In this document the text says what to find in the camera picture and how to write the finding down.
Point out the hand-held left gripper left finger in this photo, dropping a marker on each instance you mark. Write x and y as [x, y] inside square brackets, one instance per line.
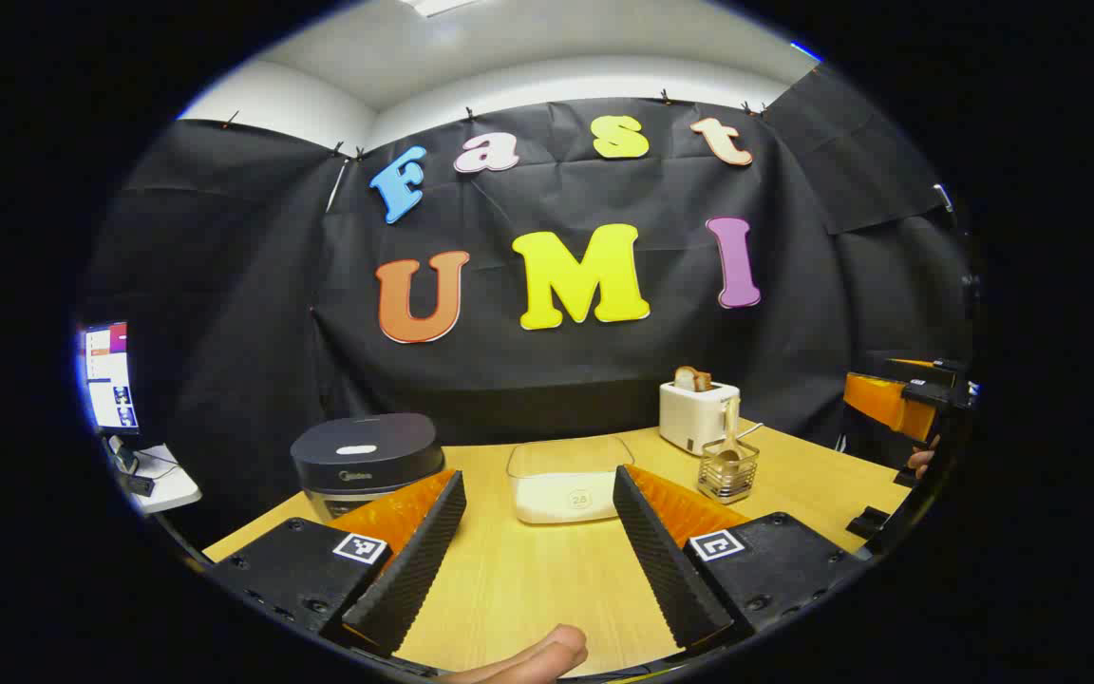
[419, 560]

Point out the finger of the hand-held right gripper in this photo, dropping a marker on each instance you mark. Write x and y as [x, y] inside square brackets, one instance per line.
[879, 404]

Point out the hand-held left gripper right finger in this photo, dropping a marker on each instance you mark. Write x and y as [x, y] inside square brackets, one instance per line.
[666, 560]

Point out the black silver rice cooker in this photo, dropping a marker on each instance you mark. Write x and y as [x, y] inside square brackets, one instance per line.
[367, 461]

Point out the white rice heap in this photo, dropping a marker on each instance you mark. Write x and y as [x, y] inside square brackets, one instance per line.
[556, 496]

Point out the wooden spoon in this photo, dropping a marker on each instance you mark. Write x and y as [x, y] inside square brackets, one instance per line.
[729, 446]

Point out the clear plastic rice container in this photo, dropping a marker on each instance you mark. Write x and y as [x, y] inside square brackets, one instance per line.
[566, 456]

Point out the white toaster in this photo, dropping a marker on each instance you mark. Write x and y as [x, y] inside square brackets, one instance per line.
[694, 418]

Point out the brown bread slice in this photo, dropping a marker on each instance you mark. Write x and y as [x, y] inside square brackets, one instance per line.
[691, 379]

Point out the black backdrop cloth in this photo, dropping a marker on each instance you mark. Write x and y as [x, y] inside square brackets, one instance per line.
[604, 361]

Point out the white side table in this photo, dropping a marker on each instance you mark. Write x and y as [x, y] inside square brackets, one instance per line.
[172, 484]

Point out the black keyboard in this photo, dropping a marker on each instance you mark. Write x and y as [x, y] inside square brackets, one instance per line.
[139, 485]

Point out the small grey desk device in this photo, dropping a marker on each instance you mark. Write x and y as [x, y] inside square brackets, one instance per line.
[122, 456]

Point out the computer monitor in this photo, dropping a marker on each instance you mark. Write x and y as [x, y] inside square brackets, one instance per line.
[110, 380]

